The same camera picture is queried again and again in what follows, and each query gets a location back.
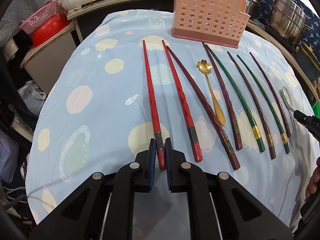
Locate red chopstick with grey band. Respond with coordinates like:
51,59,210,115
142,40,166,171

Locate silver spoon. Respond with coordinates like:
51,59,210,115
280,86,297,113

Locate thin dark maroon chopstick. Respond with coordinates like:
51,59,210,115
249,52,291,138

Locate person's right hand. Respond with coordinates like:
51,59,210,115
305,157,320,198

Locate brown chopstick gold band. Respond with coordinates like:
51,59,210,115
226,51,277,160

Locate green chopstick gold band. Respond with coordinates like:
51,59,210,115
204,44,265,153

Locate long dark maroon chopstick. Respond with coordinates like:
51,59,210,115
165,46,241,170

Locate stacked yellow green bowls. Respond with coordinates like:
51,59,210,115
295,42,319,82

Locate maroon chopstick grey band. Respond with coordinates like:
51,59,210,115
202,41,244,151

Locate blue patterned tablecloth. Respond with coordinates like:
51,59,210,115
26,10,319,226

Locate steel steamer pot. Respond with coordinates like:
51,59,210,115
268,0,312,46

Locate silver rice cooker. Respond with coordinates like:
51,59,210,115
245,0,261,18

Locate pink perforated utensil holder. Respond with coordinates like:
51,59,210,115
171,0,250,48

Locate red plastic basin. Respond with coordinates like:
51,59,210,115
31,12,71,48

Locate pink plastic basket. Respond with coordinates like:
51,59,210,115
20,0,57,34

